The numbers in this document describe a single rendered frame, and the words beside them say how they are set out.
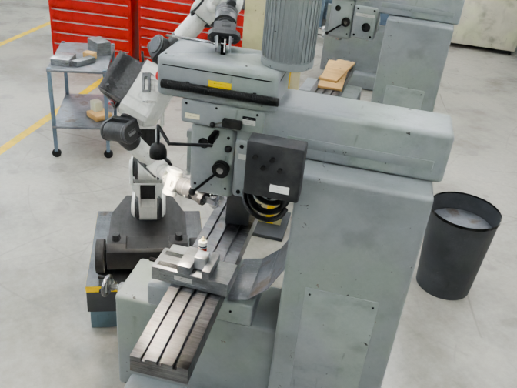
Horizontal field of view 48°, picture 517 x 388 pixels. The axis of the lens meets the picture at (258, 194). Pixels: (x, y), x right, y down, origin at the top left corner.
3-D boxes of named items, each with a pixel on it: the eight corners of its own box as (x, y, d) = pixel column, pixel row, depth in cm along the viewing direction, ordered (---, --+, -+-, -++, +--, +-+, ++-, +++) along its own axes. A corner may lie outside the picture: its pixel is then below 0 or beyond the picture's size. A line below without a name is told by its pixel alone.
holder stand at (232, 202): (225, 223, 300) (227, 190, 290) (228, 201, 319) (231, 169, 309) (248, 225, 300) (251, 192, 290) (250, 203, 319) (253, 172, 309)
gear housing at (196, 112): (179, 122, 227) (180, 98, 222) (198, 101, 248) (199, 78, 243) (262, 137, 222) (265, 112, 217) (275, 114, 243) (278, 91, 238)
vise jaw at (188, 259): (176, 272, 252) (177, 265, 249) (189, 252, 264) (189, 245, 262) (189, 275, 250) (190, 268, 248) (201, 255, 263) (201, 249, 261)
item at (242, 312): (146, 304, 272) (146, 284, 266) (172, 261, 301) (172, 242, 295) (250, 328, 264) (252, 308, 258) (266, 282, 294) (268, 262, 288)
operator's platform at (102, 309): (101, 259, 411) (98, 211, 390) (198, 257, 422) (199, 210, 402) (89, 339, 344) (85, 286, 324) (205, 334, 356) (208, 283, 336)
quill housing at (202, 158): (187, 192, 245) (189, 122, 229) (202, 170, 262) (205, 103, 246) (231, 200, 242) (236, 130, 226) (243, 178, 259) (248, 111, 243)
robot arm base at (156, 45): (140, 54, 271) (150, 63, 263) (153, 29, 267) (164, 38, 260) (165, 65, 281) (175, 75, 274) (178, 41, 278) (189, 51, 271)
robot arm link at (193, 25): (225, 8, 263) (194, 43, 273) (203, -12, 258) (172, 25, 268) (223, 18, 254) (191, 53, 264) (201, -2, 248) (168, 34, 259)
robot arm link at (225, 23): (239, 48, 227) (241, 26, 233) (241, 31, 219) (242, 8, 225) (207, 46, 227) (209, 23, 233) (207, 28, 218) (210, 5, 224)
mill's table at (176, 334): (129, 370, 222) (128, 355, 218) (220, 208, 327) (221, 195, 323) (187, 384, 219) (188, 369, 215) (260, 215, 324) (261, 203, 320)
